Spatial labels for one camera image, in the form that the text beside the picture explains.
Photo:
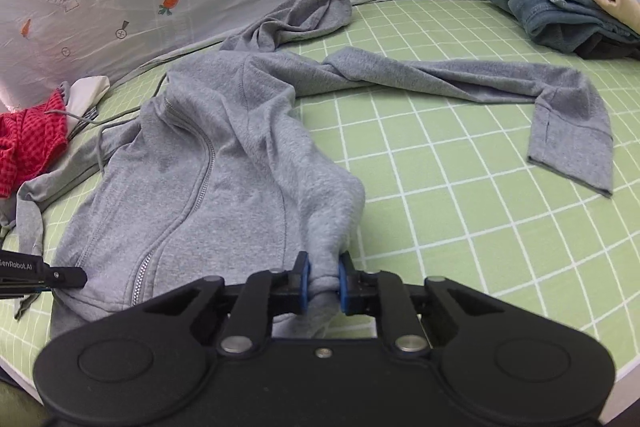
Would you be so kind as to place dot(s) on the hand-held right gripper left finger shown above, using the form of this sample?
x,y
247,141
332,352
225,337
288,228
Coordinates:
x,y
303,284

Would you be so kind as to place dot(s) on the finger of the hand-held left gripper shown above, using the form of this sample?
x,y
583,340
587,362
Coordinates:
x,y
60,277

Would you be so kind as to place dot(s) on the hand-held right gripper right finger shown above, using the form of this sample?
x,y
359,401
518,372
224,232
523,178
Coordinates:
x,y
343,288

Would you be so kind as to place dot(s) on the grey zip hoodie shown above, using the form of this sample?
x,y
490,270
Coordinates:
x,y
200,167

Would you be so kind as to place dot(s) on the red checked cloth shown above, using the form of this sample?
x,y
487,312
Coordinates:
x,y
30,142

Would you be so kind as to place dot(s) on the grey plaid cloth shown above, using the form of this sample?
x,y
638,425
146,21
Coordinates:
x,y
80,124

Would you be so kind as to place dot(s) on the white cloth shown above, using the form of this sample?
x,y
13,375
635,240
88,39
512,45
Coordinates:
x,y
87,92

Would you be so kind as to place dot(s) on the blue denim jeans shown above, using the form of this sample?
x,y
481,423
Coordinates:
x,y
540,12

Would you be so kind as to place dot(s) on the dark cloth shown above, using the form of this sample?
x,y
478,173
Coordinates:
x,y
607,49

